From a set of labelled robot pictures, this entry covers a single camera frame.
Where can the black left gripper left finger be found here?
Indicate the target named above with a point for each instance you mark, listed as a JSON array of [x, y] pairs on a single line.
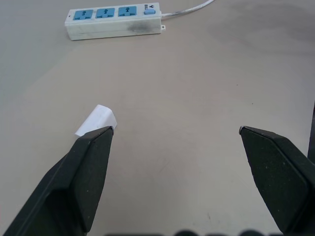
[[73, 182]]

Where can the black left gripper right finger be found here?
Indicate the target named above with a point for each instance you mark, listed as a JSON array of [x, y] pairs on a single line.
[[278, 177]]

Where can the white plug adapter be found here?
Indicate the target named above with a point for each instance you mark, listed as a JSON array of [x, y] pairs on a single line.
[[97, 120]]

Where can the white power strip blue sockets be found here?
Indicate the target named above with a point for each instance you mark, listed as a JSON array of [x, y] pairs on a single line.
[[115, 20]]

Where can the dark object at edge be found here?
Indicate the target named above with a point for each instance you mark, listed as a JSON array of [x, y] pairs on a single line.
[[312, 132]]

